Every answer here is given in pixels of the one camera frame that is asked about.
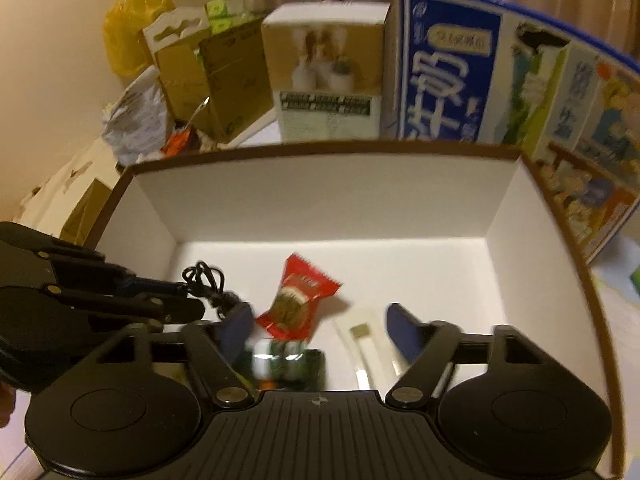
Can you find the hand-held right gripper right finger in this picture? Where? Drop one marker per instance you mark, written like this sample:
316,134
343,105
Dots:
405,332

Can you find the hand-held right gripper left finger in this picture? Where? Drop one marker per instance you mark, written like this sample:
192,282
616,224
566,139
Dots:
235,330

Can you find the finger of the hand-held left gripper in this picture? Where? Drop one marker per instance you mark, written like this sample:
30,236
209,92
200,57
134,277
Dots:
165,289
180,312

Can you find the clear cotton swab pack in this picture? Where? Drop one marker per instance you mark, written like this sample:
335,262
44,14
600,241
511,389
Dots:
362,332

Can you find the red candy packet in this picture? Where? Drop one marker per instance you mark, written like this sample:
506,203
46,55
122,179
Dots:
295,305

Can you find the green card with dog sticker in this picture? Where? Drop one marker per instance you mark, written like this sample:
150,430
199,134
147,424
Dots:
315,367

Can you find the person's left hand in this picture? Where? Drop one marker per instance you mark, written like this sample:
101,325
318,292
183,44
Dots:
5,402

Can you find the open tan cardboard box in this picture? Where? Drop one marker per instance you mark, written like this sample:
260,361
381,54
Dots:
85,212

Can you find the orange snack wrapper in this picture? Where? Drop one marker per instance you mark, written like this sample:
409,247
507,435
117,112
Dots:
179,142

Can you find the cream printed bedsheet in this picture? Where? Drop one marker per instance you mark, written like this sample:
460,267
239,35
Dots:
55,185

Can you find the crumpled white printed bag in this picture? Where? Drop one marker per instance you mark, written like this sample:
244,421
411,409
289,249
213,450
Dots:
135,115

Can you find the metal spoon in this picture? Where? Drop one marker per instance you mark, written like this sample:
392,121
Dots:
198,110

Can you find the brown corrugated cardboard box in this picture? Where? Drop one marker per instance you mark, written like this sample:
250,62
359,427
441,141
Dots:
240,85

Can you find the cardboard box with white insert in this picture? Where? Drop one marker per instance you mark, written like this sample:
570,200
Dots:
172,60

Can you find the stack of green tissue packs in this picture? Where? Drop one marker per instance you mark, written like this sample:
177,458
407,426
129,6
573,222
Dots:
635,281

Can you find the blue illustrated milk carton box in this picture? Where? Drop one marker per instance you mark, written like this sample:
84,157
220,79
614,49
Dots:
450,85

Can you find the yellow plastic bag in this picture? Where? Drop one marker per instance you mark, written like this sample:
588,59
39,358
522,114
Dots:
130,25

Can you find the beige humidifier box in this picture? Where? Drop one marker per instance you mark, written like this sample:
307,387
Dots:
325,60

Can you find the small green tissue bundle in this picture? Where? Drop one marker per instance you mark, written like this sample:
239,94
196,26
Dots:
222,12

